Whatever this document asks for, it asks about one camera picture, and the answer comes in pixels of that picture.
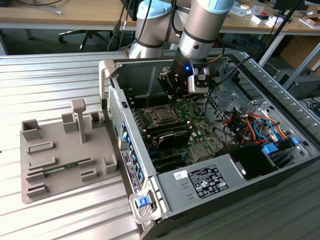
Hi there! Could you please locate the black hanging cable with plug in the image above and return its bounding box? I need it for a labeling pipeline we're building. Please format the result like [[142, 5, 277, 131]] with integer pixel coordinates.
[[106, 0, 128, 52]]

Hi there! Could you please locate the black tripod pole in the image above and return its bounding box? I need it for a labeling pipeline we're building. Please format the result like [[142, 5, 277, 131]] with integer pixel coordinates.
[[256, 0, 305, 60]]

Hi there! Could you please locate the blue case latch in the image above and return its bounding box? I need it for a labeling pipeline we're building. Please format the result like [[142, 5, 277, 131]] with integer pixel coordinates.
[[134, 196, 149, 209]]

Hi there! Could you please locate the black monitor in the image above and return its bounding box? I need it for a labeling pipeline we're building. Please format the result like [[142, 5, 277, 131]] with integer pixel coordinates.
[[124, 0, 140, 21]]

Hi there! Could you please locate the black graphics card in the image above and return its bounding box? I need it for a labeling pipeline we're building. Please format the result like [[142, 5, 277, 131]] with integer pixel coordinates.
[[151, 128, 192, 151]]

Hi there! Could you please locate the green RAM stick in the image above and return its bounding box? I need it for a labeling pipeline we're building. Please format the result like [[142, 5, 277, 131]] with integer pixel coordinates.
[[42, 161, 80, 174]]

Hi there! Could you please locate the blue disk carrier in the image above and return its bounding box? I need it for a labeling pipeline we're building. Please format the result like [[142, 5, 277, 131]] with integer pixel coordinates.
[[261, 142, 284, 158]]

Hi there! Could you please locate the wooden desk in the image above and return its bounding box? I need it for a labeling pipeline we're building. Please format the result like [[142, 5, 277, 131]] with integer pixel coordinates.
[[0, 0, 320, 36]]

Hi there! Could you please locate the black camera cable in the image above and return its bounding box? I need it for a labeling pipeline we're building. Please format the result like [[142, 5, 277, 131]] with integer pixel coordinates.
[[213, 55, 255, 85]]

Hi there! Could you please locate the black office chair base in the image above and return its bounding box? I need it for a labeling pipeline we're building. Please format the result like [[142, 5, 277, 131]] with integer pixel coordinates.
[[57, 28, 112, 53]]

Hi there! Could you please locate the grey computer box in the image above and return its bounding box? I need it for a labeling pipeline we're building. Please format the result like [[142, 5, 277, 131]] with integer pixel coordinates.
[[282, 69, 320, 100]]

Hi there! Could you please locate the open grey PC case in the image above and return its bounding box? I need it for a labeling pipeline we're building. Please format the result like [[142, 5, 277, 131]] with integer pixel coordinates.
[[98, 47, 320, 240]]

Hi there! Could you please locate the small cardboard box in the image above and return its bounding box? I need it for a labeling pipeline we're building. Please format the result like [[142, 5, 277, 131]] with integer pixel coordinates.
[[298, 16, 317, 29]]

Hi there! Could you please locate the CPU socket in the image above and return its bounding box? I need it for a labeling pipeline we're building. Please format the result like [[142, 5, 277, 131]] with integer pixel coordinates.
[[147, 104, 180, 127]]

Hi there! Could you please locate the grey power supply with label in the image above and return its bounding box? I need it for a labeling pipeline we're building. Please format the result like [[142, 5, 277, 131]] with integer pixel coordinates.
[[156, 152, 245, 213]]

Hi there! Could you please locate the grey case corner handle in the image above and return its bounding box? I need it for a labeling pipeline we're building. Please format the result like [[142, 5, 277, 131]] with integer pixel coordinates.
[[98, 59, 119, 101], [128, 188, 162, 224]]

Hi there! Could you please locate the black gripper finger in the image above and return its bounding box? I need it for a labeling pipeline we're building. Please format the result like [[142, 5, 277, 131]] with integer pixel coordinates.
[[157, 73, 177, 102], [174, 82, 190, 101]]

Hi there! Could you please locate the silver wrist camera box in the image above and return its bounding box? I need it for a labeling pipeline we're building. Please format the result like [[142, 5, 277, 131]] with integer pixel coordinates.
[[187, 63, 211, 95]]

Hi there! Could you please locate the black expansion slot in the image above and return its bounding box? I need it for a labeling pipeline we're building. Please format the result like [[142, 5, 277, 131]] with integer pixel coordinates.
[[149, 149, 187, 165], [152, 157, 190, 173]]

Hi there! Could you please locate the grey parts rack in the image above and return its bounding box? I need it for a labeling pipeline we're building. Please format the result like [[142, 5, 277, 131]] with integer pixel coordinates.
[[19, 98, 120, 205]]

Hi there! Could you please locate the silver chipset heatsink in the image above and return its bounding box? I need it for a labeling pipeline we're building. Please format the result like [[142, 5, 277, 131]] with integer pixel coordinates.
[[190, 143, 214, 161]]

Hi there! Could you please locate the metal drive cage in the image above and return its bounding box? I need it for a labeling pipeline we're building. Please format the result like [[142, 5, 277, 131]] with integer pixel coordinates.
[[202, 62, 252, 121]]

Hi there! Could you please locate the black RAM slot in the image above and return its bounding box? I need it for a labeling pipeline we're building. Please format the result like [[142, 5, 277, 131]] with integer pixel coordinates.
[[131, 98, 173, 110], [144, 120, 191, 133], [129, 93, 172, 104], [147, 124, 193, 138]]

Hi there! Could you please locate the small white box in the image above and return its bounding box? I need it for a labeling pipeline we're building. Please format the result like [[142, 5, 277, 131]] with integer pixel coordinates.
[[251, 14, 270, 26]]

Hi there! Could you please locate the orange and red wire bundle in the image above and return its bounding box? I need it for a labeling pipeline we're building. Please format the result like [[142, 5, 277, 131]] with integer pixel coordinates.
[[223, 109, 293, 146]]

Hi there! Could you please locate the blue wire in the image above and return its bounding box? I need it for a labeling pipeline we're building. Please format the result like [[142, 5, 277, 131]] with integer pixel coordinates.
[[252, 116, 277, 144]]

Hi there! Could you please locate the black fan shroud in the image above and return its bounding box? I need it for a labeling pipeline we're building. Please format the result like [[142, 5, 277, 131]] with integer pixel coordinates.
[[219, 144, 279, 183]]

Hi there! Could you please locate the green motherboard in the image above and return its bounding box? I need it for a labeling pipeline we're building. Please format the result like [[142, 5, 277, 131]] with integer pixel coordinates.
[[128, 94, 227, 175]]

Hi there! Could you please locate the small CPU plate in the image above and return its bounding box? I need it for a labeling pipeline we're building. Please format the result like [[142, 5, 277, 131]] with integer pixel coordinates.
[[154, 107, 175, 121]]

